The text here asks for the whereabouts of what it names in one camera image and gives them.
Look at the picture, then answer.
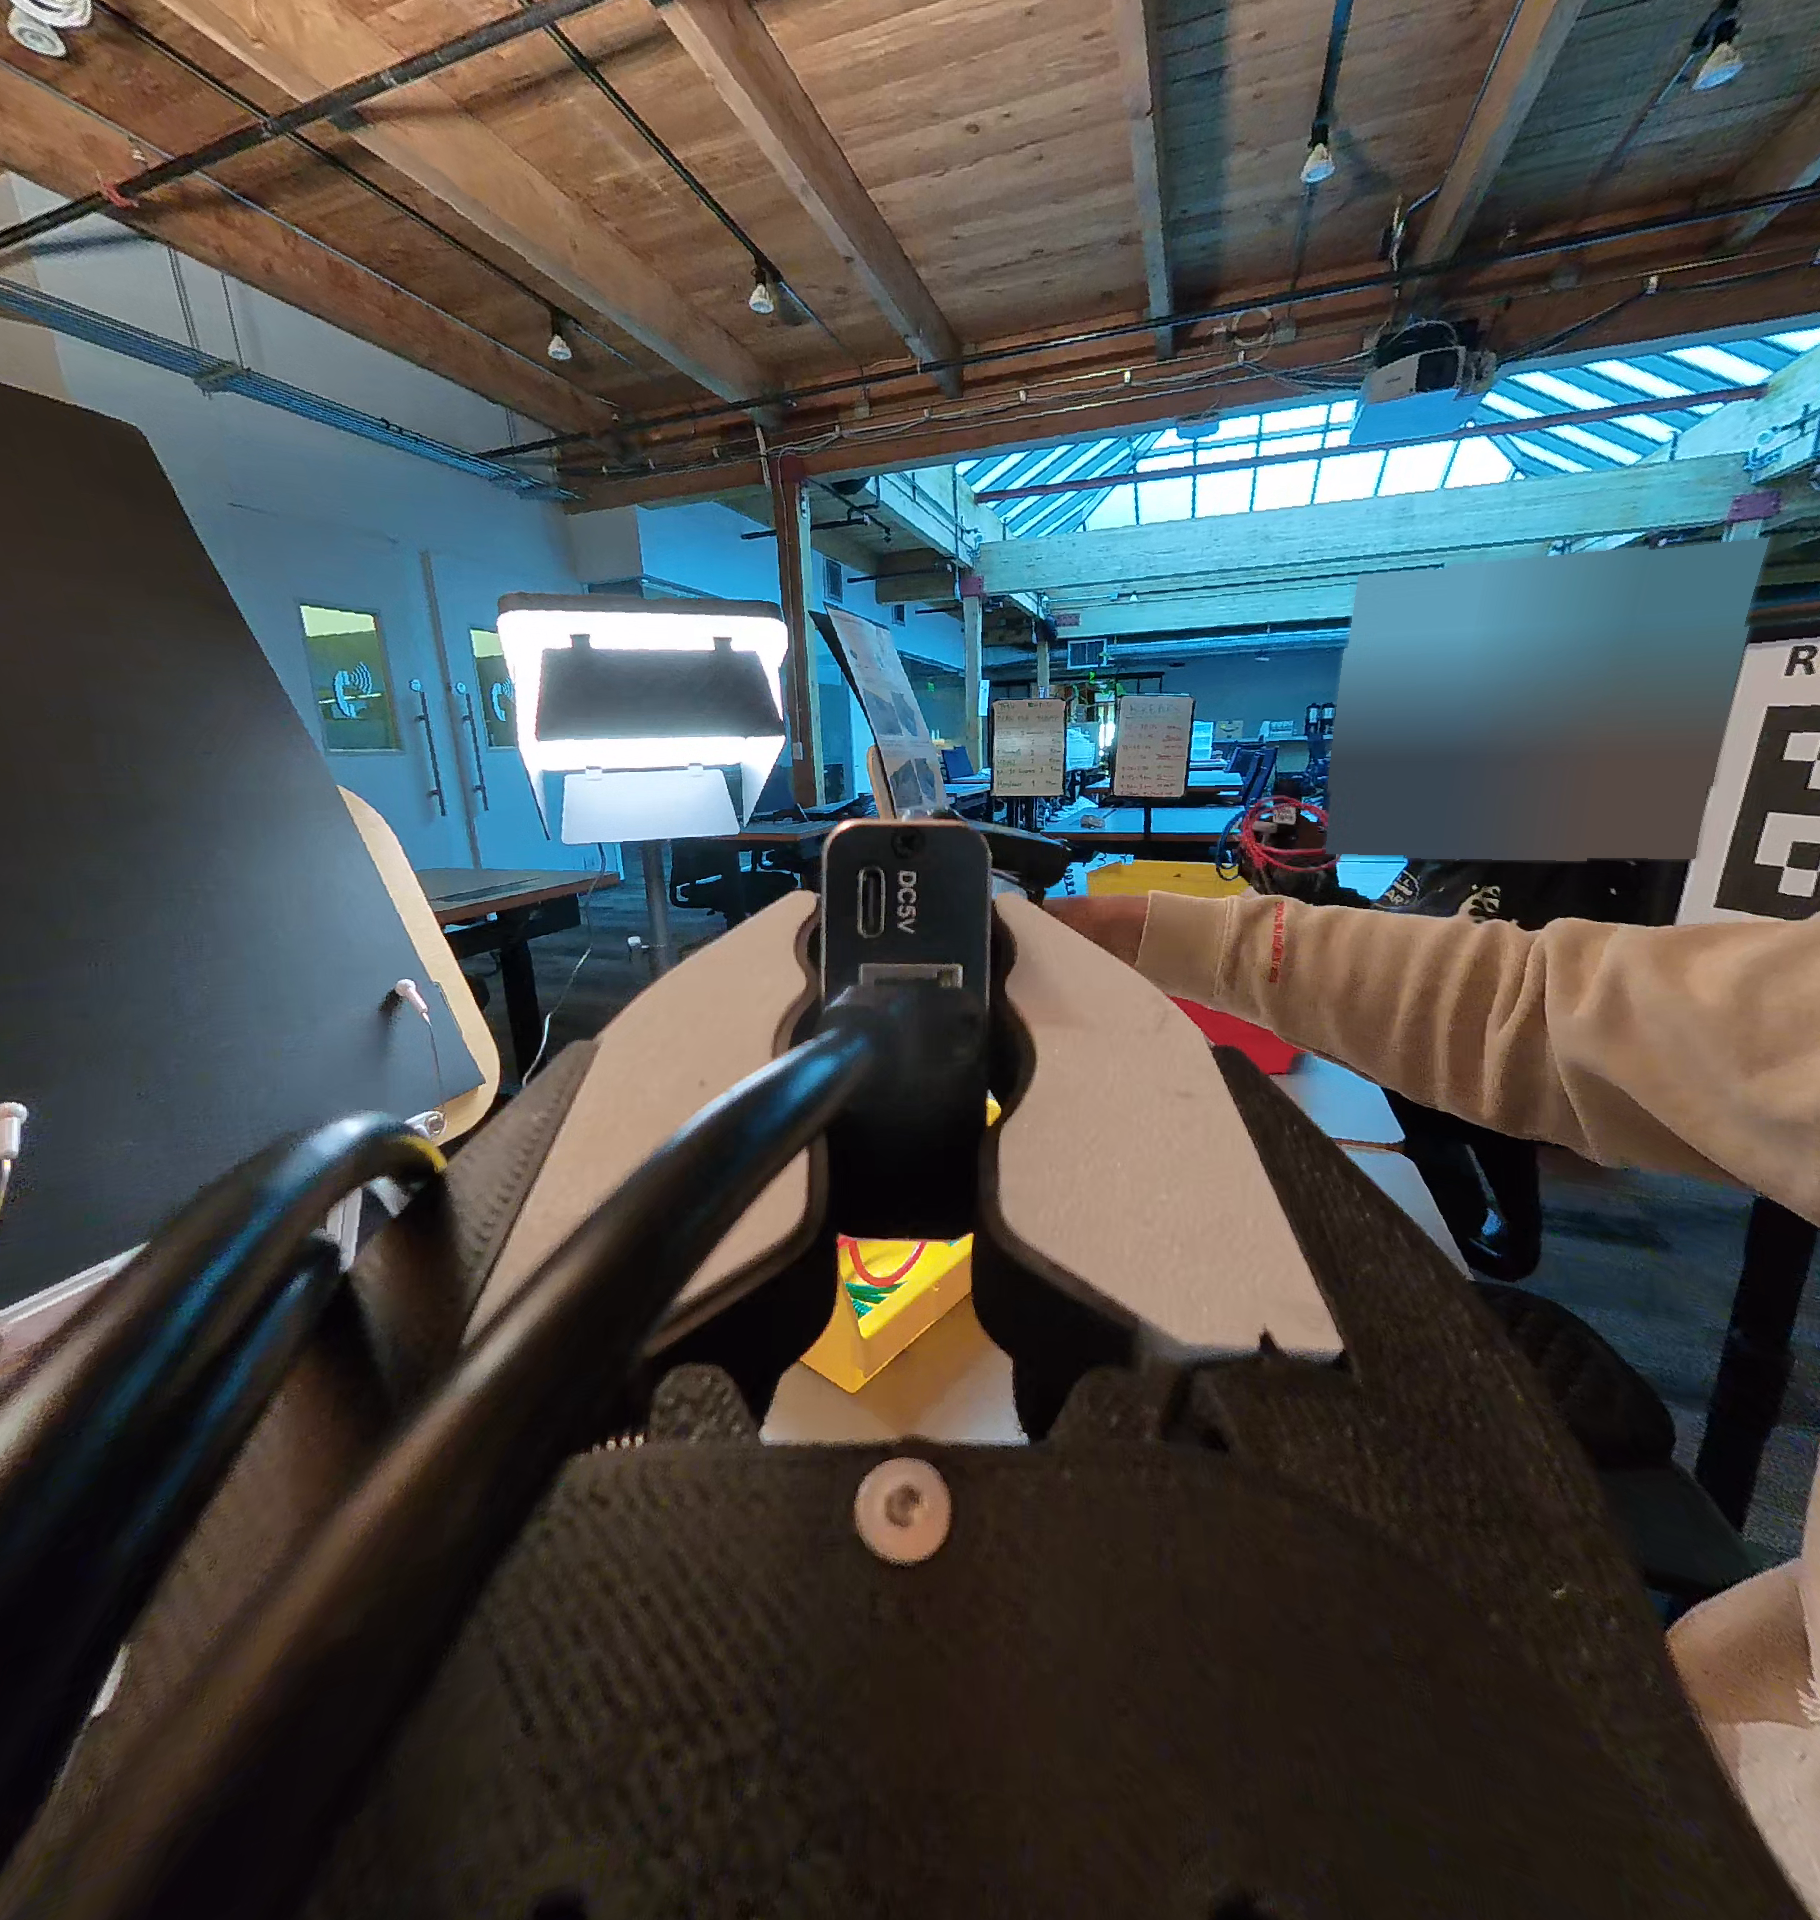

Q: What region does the black ethernet cable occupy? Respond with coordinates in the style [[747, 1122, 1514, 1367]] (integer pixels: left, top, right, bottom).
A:
[[0, 974, 994, 1920]]

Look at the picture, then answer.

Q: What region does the person's right forearm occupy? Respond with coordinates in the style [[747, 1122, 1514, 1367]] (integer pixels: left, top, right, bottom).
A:
[[1134, 892, 1820, 1247]]

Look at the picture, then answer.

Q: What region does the black backdrop board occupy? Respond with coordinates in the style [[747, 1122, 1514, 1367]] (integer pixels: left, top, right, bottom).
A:
[[0, 367, 499, 1352]]

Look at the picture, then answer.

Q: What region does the yellow plastic bin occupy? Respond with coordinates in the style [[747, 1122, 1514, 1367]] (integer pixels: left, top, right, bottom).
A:
[[1091, 855, 1250, 901], [798, 1094, 1002, 1390]]

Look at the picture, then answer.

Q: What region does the wooden office desk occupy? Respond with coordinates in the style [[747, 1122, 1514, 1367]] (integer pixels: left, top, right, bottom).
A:
[[418, 867, 622, 1053]]

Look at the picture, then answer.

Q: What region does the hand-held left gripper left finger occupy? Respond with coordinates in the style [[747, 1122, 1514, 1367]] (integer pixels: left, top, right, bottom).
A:
[[468, 892, 842, 1367]]

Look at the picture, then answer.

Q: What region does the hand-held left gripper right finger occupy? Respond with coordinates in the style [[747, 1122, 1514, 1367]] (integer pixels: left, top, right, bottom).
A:
[[978, 894, 1349, 1371]]

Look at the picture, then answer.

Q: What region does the whiteboard with notes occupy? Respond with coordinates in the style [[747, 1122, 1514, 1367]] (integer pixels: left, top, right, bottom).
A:
[[1111, 693, 1198, 800], [990, 698, 1070, 797]]

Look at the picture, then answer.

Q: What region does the person's right hand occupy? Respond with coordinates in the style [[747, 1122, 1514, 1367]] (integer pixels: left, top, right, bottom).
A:
[[1042, 894, 1151, 961]]

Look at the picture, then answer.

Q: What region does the display poster board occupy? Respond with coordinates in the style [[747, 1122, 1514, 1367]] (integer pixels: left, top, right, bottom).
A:
[[825, 607, 950, 810]]

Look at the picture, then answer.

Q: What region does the black ethernet splitter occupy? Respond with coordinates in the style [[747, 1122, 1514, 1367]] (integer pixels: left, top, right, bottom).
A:
[[821, 818, 997, 1238]]

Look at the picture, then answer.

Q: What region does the studio light panel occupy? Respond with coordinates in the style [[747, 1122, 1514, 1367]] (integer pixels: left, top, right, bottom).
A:
[[495, 591, 792, 845]]

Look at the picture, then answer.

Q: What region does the ceiling projector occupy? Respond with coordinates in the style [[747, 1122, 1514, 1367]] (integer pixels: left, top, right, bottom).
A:
[[1352, 323, 1497, 447]]

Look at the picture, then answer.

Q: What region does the red plastic bin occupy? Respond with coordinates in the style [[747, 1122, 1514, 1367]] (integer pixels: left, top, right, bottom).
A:
[[1169, 993, 1308, 1072]]

